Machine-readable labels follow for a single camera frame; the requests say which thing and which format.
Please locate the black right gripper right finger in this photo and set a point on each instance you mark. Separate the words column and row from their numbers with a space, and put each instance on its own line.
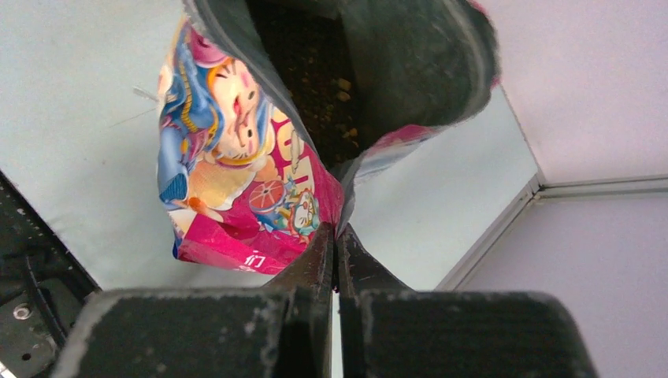
column 391, row 330

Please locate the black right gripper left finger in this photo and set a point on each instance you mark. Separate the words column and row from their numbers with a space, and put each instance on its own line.
column 280, row 329

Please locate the colourful cat food bag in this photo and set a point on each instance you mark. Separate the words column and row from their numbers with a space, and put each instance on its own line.
column 243, row 181

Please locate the kibble inside bag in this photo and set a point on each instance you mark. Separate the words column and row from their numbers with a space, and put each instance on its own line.
column 311, row 57

